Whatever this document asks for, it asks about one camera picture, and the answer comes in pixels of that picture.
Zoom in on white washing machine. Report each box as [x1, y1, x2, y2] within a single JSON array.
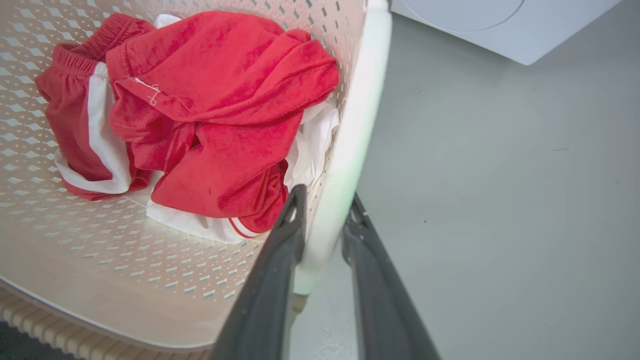
[[390, 0, 625, 66]]

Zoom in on red and white shorts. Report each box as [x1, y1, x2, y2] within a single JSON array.
[[35, 13, 156, 201]]

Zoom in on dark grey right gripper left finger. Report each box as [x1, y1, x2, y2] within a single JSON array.
[[210, 184, 308, 360]]

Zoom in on beige perforated plastic laundry basket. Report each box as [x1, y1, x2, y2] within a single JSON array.
[[0, 0, 393, 360]]

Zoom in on red and white shirt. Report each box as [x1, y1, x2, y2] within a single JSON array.
[[105, 10, 341, 245]]

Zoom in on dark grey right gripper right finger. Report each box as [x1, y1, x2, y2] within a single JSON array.
[[341, 193, 441, 360]]

